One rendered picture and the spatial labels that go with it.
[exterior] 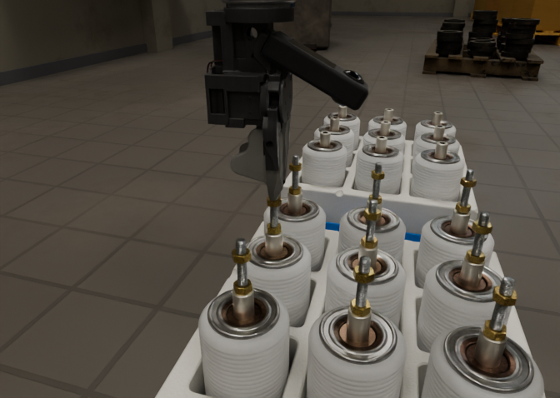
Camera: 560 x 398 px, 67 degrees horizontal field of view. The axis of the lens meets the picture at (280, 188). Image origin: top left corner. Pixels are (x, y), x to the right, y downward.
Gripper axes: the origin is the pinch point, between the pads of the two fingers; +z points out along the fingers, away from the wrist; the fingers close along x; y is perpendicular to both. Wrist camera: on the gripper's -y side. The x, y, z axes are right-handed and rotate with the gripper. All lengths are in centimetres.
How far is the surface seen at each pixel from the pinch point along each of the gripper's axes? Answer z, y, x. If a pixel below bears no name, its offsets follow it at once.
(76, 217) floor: 34, 64, -44
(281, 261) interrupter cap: 8.8, -0.6, 2.4
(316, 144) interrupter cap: 8.9, -0.5, -42.1
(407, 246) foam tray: 16.2, -18.3, -15.8
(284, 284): 10.8, -1.3, 4.2
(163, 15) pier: 1, 181, -373
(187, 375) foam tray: 16.2, 7.5, 14.7
